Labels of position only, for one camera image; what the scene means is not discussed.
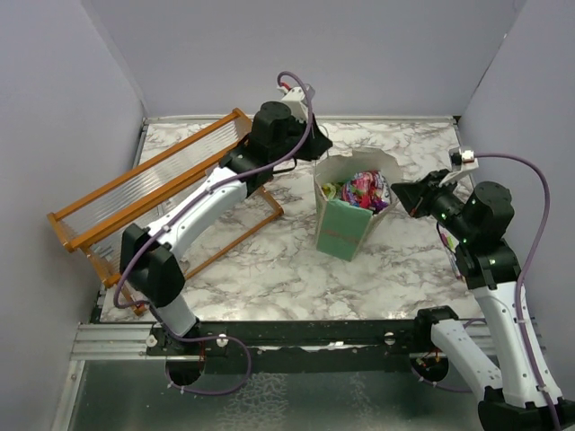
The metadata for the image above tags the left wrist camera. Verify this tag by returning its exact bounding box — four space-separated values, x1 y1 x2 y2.
278 83 309 122

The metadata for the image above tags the green paper gift bag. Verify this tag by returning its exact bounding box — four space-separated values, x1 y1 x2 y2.
314 148 403 261

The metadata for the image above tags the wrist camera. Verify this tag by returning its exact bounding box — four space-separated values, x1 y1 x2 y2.
439 146 479 187
278 83 309 122

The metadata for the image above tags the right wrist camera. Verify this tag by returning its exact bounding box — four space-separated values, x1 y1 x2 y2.
439 146 479 187

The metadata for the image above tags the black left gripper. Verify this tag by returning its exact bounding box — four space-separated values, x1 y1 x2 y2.
270 110 332 163

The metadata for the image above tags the orange wooden rack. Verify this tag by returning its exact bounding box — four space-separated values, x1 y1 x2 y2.
47 108 285 317

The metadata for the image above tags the green snack packet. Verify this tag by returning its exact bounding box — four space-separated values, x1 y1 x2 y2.
322 181 348 201

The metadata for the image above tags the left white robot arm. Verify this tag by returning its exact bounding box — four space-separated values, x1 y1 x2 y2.
119 97 332 355

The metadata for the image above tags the colourful pen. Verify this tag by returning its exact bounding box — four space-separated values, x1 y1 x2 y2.
436 223 464 281

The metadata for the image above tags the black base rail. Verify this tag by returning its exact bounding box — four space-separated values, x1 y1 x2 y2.
146 319 449 381

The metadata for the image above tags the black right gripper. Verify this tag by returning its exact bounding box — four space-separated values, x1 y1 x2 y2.
391 168 476 242

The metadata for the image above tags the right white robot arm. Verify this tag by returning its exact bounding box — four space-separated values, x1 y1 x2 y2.
391 170 574 430

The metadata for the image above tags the pink purple snack packet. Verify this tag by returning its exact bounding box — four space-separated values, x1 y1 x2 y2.
341 171 393 215

